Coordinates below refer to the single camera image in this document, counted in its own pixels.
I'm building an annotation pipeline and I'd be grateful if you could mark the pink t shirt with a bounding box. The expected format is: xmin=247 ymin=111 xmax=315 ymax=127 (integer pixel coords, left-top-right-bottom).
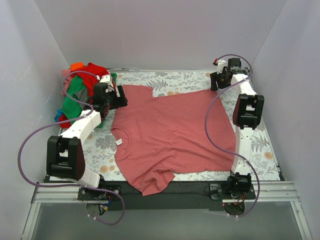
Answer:
xmin=111 ymin=84 xmax=236 ymax=196

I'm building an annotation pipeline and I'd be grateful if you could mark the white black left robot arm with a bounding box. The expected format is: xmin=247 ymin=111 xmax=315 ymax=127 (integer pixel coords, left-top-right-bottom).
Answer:
xmin=46 ymin=82 xmax=128 ymax=200

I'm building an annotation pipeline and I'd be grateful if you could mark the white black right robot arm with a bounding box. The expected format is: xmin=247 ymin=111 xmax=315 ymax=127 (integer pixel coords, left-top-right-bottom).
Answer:
xmin=210 ymin=54 xmax=265 ymax=199

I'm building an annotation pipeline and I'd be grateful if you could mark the grey t shirt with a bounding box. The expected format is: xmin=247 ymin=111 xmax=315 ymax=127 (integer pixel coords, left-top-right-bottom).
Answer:
xmin=73 ymin=88 xmax=90 ymax=108

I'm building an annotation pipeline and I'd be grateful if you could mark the red t shirt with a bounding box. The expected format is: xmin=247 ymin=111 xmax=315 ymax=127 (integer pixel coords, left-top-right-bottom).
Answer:
xmin=59 ymin=62 xmax=110 ymax=129

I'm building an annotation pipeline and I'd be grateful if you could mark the green t shirt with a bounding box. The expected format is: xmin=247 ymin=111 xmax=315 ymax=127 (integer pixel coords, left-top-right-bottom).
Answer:
xmin=59 ymin=73 xmax=97 ymax=122

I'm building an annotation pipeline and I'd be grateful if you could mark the blue cloth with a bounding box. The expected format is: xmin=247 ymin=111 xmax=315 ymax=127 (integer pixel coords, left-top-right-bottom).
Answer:
xmin=54 ymin=109 xmax=64 ymax=123

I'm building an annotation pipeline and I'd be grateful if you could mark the orange cloth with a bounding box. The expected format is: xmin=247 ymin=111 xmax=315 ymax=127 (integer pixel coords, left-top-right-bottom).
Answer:
xmin=70 ymin=62 xmax=85 ymax=72

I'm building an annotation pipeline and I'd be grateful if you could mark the light pink cloth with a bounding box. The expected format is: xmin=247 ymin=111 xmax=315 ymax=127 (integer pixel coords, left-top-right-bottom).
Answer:
xmin=61 ymin=68 xmax=73 ymax=96

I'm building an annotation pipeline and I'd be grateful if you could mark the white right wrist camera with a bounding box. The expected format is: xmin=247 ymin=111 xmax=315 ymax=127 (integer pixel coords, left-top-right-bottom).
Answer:
xmin=212 ymin=58 xmax=228 ymax=74

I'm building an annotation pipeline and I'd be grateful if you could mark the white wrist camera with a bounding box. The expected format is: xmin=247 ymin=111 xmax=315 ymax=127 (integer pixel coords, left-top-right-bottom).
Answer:
xmin=212 ymin=58 xmax=228 ymax=74
xmin=98 ymin=73 xmax=114 ymax=88

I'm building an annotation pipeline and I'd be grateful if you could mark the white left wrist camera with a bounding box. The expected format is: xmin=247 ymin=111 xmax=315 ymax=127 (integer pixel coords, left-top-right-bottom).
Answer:
xmin=98 ymin=73 xmax=114 ymax=88

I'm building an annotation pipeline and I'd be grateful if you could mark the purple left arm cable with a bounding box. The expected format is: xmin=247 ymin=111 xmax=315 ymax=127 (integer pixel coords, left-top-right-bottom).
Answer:
xmin=17 ymin=70 xmax=126 ymax=226

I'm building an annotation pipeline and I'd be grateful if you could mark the aluminium front frame rail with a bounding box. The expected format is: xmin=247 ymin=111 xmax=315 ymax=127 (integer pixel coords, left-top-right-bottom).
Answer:
xmin=22 ymin=181 xmax=312 ymax=240

